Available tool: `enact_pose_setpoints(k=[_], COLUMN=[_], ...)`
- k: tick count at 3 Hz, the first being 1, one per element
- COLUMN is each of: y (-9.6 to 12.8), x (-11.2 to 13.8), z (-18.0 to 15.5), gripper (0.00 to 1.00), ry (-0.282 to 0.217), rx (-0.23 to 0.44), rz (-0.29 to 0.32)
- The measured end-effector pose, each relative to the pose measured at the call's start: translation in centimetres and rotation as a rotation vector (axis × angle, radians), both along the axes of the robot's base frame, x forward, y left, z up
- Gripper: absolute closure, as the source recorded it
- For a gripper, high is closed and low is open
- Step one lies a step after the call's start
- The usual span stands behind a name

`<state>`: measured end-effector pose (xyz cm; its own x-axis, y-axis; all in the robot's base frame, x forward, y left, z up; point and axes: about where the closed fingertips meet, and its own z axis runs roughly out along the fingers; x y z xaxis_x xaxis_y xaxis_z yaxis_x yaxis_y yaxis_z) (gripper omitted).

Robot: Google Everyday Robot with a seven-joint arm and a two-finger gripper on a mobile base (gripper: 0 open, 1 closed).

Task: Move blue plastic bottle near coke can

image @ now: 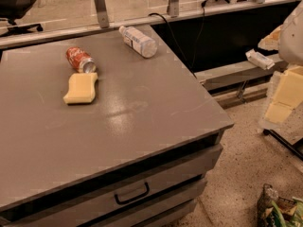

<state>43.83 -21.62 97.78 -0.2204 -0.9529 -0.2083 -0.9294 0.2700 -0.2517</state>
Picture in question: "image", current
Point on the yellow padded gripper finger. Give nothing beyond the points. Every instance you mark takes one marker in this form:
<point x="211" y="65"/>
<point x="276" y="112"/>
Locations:
<point x="285" y="94"/>

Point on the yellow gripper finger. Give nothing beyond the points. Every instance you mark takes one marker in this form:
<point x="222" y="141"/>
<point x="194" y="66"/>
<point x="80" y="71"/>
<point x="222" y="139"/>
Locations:
<point x="270" y="42"/>

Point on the clear plastic water bottle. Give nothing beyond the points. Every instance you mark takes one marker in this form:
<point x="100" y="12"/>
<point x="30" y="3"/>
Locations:
<point x="138" y="41"/>

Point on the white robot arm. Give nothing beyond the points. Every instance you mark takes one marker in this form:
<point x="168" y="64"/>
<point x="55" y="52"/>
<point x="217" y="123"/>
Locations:
<point x="290" y="50"/>

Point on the red coke can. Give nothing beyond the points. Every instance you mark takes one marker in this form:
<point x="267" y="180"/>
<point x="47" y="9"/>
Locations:
<point x="80" y="60"/>

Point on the white packet on ledge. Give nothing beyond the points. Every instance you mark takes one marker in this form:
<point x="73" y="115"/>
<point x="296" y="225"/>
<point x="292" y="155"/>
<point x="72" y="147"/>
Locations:
<point x="259" y="60"/>

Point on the green snack bag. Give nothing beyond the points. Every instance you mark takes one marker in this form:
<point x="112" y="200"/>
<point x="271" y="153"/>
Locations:
<point x="275" y="211"/>

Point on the yellow sponge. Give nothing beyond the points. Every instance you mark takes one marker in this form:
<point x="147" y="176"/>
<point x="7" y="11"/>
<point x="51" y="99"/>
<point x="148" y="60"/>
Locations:
<point x="81" y="88"/>

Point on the black office chair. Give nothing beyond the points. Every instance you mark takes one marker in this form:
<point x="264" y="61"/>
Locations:
<point x="11" y="10"/>

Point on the grey metal post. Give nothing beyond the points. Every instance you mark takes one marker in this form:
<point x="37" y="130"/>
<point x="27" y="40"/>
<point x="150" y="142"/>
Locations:
<point x="173" y="8"/>

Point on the grey drawer with black handle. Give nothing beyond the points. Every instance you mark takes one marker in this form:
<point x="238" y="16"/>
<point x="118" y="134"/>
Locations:
<point x="152" y="198"/>

